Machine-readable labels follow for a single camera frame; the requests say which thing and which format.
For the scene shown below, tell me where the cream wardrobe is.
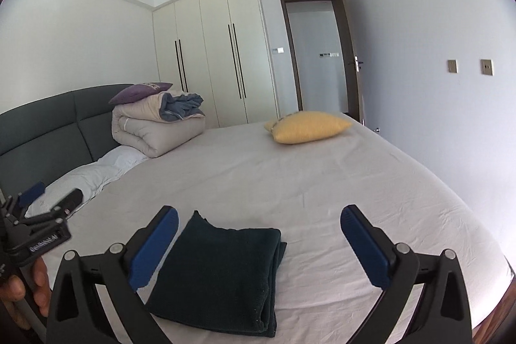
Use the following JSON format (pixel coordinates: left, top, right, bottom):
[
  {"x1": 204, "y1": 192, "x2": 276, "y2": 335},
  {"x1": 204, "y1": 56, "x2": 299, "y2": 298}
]
[{"x1": 152, "y1": 0, "x2": 280, "y2": 129}]

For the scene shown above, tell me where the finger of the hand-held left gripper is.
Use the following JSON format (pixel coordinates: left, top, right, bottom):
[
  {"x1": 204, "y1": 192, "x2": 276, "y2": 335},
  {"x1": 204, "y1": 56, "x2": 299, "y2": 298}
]
[
  {"x1": 8, "y1": 181, "x2": 46, "y2": 210},
  {"x1": 18, "y1": 189, "x2": 84, "y2": 227}
]

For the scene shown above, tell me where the folded beige duvet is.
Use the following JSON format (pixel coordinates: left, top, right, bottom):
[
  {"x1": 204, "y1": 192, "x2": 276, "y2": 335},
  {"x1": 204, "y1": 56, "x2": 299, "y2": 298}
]
[{"x1": 112, "y1": 89, "x2": 206, "y2": 158}]

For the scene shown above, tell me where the person's left hand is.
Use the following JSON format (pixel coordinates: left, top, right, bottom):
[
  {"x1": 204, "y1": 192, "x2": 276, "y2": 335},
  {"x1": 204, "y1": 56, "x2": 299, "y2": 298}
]
[{"x1": 0, "y1": 257, "x2": 52, "y2": 330}]

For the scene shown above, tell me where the brown wooden door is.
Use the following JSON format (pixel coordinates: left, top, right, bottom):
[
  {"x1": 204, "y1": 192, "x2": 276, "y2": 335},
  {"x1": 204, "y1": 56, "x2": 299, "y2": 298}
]
[{"x1": 332, "y1": 0, "x2": 365, "y2": 125}]

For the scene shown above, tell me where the bed with white sheet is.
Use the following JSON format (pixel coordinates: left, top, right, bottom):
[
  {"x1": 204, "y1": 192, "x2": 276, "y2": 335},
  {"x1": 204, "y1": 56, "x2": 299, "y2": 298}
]
[{"x1": 24, "y1": 111, "x2": 514, "y2": 344}]

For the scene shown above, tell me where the purple pillow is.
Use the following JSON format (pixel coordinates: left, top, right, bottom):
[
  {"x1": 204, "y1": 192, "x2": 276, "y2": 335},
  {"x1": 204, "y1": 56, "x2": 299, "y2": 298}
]
[{"x1": 109, "y1": 82, "x2": 174, "y2": 105}]

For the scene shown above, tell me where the dark green sweater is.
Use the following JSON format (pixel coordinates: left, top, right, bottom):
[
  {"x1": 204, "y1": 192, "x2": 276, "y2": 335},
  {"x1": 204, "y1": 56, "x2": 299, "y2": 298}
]
[{"x1": 144, "y1": 210, "x2": 288, "y2": 340}]

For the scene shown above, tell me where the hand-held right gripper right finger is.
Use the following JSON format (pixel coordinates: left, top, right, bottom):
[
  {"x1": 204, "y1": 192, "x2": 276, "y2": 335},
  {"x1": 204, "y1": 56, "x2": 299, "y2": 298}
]
[{"x1": 340, "y1": 204, "x2": 473, "y2": 344}]

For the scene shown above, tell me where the grey upholstered headboard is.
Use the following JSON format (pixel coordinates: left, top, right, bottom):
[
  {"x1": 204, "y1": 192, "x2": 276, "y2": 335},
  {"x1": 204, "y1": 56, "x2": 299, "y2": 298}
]
[{"x1": 0, "y1": 83, "x2": 135, "y2": 203}]

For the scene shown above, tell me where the white pillow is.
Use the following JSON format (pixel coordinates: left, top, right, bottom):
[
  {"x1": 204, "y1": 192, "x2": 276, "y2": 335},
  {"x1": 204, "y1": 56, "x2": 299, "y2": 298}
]
[{"x1": 24, "y1": 144, "x2": 150, "y2": 219}]

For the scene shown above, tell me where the blue grey blanket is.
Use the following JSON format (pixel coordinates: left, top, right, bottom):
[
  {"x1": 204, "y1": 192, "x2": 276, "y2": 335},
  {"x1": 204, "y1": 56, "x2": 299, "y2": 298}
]
[{"x1": 158, "y1": 92, "x2": 204, "y2": 123}]

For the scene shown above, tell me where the yellow pillow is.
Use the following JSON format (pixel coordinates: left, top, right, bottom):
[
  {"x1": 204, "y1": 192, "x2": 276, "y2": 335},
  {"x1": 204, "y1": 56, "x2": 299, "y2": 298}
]
[{"x1": 264, "y1": 110, "x2": 353, "y2": 144}]

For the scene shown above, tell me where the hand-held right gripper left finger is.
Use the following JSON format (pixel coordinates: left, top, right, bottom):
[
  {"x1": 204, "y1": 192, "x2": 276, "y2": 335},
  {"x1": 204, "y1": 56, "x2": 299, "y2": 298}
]
[{"x1": 45, "y1": 205, "x2": 180, "y2": 344}]

